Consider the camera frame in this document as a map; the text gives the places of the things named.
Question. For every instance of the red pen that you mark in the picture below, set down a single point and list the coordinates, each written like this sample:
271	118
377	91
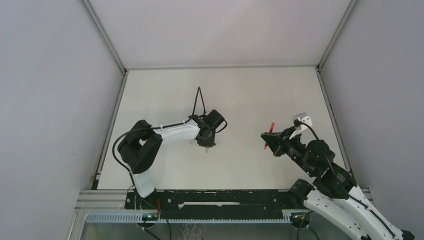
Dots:
268	134

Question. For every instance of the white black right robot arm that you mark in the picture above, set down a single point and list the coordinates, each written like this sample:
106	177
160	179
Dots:
334	193

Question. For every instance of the aluminium frame rail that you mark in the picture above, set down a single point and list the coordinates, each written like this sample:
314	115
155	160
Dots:
335	123

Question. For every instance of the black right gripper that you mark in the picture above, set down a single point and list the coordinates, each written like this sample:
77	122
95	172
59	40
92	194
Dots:
277	141

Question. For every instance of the white slotted cable duct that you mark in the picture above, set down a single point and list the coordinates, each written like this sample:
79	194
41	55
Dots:
132	217

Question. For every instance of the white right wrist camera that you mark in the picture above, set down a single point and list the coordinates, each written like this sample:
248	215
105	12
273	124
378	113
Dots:
301	122

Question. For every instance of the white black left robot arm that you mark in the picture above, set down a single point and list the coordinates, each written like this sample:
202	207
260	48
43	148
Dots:
203	152

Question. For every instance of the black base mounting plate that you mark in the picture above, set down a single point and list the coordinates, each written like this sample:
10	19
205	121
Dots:
245	203

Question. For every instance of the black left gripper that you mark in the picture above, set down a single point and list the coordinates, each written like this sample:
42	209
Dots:
209	143

